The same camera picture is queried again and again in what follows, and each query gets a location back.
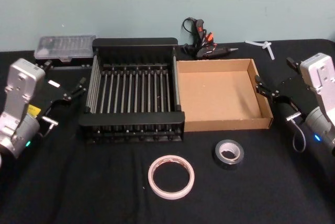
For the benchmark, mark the shallow brown cardboard tray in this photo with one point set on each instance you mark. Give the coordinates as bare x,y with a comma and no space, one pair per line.
217,95

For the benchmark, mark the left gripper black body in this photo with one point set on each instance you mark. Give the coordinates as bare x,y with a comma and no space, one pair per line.
52,91

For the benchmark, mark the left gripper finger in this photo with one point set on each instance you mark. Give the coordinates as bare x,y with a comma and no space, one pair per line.
48,65
77,89

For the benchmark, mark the roll of silver tape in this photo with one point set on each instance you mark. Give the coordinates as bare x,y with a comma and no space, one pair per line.
224,165

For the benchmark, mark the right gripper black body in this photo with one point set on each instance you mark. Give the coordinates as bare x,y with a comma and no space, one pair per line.
295,93

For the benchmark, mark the roll of white tape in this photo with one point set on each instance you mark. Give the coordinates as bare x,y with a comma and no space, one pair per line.
171,195

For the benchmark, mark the white three-armed plastic piece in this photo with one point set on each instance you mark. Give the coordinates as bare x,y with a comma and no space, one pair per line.
267,45

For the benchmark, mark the clear plastic case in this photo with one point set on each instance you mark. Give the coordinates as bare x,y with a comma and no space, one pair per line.
65,46

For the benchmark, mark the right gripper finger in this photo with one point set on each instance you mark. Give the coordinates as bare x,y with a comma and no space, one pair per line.
293,63
267,91

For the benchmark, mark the black table cloth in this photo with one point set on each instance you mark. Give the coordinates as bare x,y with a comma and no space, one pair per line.
104,197

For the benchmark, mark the black rack with steel bars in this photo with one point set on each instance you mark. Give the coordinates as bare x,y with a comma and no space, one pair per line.
131,121

